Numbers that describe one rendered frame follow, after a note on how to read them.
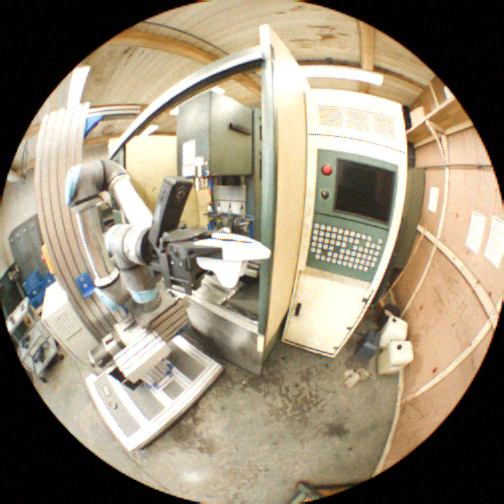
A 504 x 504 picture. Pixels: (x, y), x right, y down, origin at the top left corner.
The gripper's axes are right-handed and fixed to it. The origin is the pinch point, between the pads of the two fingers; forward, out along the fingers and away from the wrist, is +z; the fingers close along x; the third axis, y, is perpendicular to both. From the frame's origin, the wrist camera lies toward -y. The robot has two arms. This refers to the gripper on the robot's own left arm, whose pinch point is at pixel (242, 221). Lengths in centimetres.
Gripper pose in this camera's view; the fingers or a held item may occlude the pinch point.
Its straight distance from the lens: 126.3
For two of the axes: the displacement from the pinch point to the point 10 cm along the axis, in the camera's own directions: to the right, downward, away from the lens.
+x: 8.7, 2.3, -4.4
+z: 5.0, -4.2, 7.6
